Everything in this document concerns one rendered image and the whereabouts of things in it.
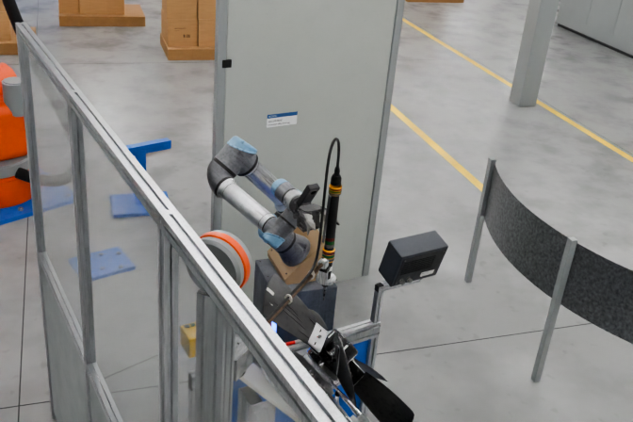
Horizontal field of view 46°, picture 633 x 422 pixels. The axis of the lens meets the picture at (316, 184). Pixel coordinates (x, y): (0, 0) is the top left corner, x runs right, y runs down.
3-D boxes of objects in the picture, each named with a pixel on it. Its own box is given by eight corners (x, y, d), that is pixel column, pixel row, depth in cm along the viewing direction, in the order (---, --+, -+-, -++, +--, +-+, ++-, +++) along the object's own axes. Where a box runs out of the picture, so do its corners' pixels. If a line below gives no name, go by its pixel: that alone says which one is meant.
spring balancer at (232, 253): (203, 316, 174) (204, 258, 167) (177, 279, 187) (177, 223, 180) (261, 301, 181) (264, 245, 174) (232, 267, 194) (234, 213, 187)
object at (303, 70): (211, 315, 474) (220, -41, 379) (208, 311, 478) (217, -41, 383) (368, 275, 532) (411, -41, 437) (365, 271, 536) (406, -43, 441)
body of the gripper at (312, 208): (322, 229, 263) (305, 214, 273) (324, 207, 260) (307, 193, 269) (303, 234, 260) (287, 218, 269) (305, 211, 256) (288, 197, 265)
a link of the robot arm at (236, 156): (284, 223, 337) (207, 155, 303) (305, 199, 339) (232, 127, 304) (298, 235, 328) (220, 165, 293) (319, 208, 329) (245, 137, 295)
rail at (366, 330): (192, 393, 297) (193, 377, 294) (188, 386, 300) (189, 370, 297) (379, 336, 340) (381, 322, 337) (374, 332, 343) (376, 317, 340)
